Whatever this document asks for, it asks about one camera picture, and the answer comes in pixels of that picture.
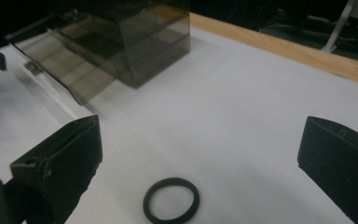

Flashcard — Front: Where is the black rubber ring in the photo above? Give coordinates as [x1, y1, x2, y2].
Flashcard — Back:
[142, 176, 200, 224]

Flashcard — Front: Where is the smoky transparent drawer box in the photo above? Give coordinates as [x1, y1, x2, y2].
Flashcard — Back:
[5, 0, 191, 106]

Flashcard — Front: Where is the wooden table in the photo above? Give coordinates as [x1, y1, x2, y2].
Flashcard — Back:
[189, 12, 358, 89]

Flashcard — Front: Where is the grey metal stand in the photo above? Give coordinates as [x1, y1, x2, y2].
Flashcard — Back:
[321, 0, 358, 53]

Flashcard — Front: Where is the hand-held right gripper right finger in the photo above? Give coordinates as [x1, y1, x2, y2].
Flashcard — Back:
[296, 115, 358, 224]

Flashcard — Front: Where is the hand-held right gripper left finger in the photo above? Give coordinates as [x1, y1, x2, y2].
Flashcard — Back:
[9, 114, 103, 224]

